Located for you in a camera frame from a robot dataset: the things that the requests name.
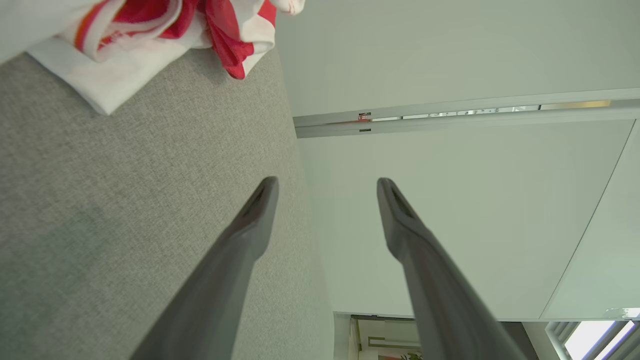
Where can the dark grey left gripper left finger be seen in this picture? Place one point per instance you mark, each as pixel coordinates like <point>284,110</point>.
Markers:
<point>220,280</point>

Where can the bright window with blinds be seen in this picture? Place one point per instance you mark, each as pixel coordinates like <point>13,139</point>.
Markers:
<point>595,337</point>

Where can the red and white jersey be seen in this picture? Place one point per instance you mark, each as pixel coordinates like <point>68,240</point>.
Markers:
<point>125,75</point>

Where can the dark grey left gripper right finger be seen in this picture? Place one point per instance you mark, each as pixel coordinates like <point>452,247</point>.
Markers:
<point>440,300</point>

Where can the aluminium wall rail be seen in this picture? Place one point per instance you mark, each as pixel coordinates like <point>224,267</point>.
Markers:
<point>450,122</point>

